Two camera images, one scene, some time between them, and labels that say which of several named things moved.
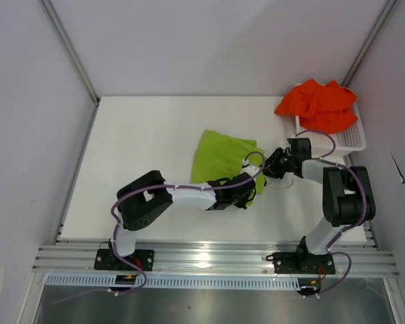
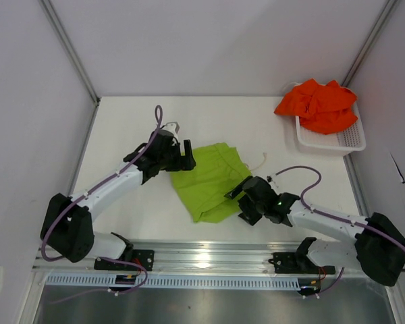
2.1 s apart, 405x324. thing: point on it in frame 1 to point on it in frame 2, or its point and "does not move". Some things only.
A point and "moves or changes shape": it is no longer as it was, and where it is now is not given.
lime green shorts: x=220 y=156 moves or changes shape
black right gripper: x=272 y=171 to x=249 y=215
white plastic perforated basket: x=351 y=138 does not move
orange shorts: x=322 y=109 does not move
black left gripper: x=242 y=204 to x=186 y=163
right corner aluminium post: x=388 y=9 does not move
